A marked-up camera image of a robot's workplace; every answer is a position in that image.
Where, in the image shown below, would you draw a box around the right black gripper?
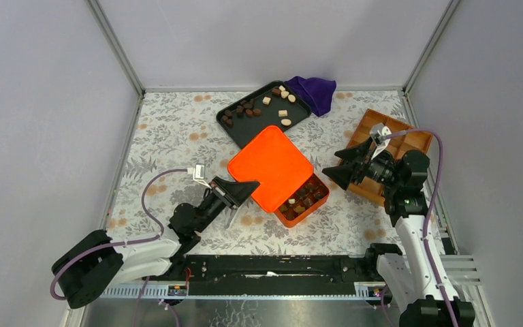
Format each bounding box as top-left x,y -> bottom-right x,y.
322,136 -> 402,191

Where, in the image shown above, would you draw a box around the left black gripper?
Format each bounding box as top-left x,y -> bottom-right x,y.
194,177 -> 259,235

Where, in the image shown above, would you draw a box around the orange box lid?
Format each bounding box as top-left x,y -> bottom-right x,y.
227,125 -> 314,213

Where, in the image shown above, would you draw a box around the orange chocolate box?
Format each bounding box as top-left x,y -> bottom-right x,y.
274,174 -> 330,228

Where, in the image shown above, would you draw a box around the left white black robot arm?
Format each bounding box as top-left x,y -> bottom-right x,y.
49,177 -> 260,309

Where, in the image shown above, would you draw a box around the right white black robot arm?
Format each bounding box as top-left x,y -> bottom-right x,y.
322,138 -> 476,326

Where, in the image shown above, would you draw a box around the wooden compartment organizer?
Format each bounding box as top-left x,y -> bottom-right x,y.
344,109 -> 434,206

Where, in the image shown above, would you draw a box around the purple cloth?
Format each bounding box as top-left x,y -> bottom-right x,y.
285,76 -> 337,117

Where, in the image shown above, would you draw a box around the black tray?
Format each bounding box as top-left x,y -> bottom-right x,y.
215,80 -> 311,149

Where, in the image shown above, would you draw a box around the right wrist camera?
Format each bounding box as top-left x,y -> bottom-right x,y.
369,123 -> 392,159

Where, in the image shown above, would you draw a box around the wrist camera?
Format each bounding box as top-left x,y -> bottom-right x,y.
191,163 -> 208,187
369,123 -> 392,159

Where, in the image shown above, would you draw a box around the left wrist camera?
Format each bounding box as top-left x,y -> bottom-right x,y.
191,163 -> 208,187

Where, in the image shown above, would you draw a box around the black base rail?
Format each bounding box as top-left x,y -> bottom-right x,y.
151,254 -> 385,298

